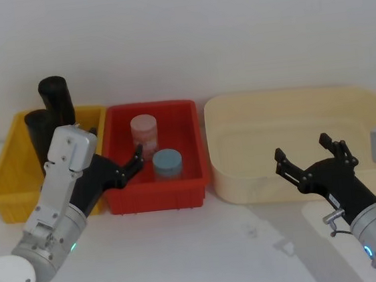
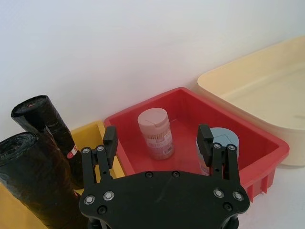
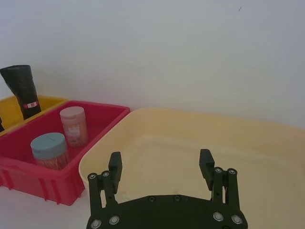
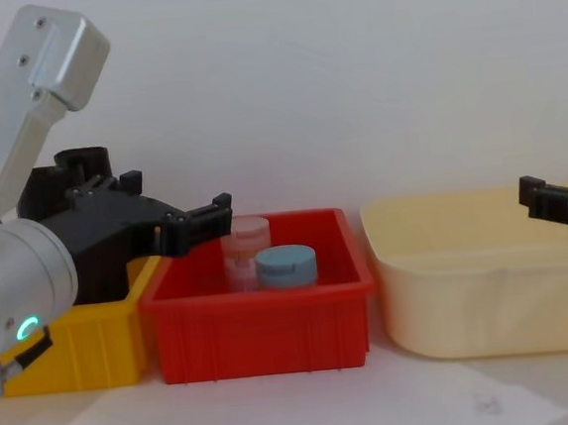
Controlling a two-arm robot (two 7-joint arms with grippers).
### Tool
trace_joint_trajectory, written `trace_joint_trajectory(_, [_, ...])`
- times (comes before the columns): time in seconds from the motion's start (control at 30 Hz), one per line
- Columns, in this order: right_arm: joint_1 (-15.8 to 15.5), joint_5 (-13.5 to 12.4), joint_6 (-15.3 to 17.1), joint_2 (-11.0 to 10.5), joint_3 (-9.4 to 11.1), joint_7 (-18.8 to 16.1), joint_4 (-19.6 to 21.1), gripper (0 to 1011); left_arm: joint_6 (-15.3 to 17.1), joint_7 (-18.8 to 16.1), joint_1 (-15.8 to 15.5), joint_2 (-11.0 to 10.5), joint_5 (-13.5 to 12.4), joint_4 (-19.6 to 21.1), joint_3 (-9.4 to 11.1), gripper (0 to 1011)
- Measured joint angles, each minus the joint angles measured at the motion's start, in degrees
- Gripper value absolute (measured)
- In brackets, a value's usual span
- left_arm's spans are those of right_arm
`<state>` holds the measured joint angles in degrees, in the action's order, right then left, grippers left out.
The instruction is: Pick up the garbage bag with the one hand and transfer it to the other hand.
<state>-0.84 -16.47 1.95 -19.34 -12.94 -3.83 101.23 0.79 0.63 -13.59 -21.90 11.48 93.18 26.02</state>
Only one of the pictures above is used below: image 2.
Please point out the pink-lidded toothpick jar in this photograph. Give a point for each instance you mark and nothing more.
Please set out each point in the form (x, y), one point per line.
(156, 133)

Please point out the slim black bag roll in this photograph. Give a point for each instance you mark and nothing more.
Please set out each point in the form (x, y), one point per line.
(47, 117)

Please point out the yellow plastic bin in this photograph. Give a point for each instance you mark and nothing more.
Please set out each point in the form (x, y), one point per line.
(88, 133)

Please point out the cream plastic bin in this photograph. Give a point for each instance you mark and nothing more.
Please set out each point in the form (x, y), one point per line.
(262, 90)

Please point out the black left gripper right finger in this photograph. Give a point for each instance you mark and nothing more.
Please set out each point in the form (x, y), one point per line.
(205, 148)

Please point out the red plastic bin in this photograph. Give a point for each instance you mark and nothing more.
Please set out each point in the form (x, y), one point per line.
(186, 112)

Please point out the blue-lidded jar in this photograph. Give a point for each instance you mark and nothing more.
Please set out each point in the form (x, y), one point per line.
(225, 137)

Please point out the thick black bag roll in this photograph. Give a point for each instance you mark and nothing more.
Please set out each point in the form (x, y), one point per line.
(31, 171)

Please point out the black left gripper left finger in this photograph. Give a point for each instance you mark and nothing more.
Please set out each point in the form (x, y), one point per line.
(110, 148)

